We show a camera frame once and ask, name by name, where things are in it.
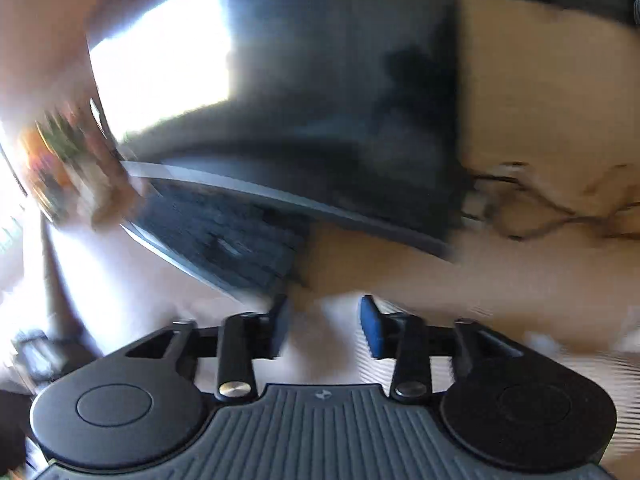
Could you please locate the black keyboard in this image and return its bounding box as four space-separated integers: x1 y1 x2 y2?
120 180 311 301

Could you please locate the black cable bundle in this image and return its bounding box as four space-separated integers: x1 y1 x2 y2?
462 160 640 241

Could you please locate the colourful printed object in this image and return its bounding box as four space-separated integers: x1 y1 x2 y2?
15 100 146 226

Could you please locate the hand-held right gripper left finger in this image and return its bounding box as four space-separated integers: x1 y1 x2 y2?
122 294 292 405

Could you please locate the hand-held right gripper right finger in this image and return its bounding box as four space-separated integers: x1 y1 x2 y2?
360 294 523 405

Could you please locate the small dark object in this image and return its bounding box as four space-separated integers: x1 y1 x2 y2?
10 329 68 392

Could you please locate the white black striped shirt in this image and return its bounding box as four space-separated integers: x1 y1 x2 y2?
250 292 640 391

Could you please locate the dark grey computer monitor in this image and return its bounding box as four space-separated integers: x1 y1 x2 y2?
85 0 476 261

